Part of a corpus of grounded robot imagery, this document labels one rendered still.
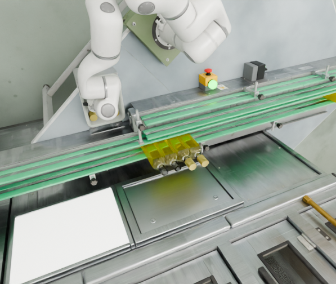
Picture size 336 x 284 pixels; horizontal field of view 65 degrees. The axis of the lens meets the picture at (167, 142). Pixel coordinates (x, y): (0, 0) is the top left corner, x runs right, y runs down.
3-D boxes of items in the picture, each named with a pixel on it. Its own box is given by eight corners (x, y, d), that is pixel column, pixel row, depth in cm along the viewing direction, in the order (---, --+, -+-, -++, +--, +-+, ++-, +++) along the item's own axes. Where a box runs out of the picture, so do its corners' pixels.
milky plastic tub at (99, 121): (85, 120, 124) (88, 128, 117) (73, 74, 112) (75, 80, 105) (121, 111, 129) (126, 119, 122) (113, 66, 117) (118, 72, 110)
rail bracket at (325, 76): (309, 74, 149) (330, 82, 139) (313, 61, 145) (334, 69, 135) (315, 73, 150) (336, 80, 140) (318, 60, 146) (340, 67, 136)
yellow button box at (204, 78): (198, 86, 139) (205, 91, 134) (198, 72, 135) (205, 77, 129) (209, 83, 141) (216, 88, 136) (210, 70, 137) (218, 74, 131)
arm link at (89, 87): (117, 37, 80) (113, 84, 98) (72, 38, 76) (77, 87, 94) (123, 57, 77) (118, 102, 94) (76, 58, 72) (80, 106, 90)
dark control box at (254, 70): (242, 76, 147) (251, 81, 141) (243, 62, 143) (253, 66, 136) (254, 74, 150) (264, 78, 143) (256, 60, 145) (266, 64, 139)
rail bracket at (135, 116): (133, 136, 123) (141, 150, 114) (128, 103, 114) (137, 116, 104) (139, 134, 124) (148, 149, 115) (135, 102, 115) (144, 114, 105)
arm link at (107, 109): (93, 77, 86) (122, 75, 89) (89, 75, 95) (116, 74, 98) (98, 122, 90) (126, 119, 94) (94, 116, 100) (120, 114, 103)
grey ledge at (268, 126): (187, 141, 151) (196, 152, 143) (187, 128, 146) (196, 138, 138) (313, 105, 179) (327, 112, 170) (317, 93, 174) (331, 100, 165)
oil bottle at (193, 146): (173, 137, 134) (192, 162, 117) (172, 128, 130) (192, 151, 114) (183, 134, 135) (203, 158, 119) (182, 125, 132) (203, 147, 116)
